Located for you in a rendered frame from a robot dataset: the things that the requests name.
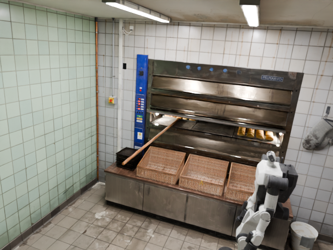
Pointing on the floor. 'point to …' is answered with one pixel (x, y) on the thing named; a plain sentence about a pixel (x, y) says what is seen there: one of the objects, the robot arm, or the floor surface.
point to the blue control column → (140, 82)
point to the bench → (186, 207)
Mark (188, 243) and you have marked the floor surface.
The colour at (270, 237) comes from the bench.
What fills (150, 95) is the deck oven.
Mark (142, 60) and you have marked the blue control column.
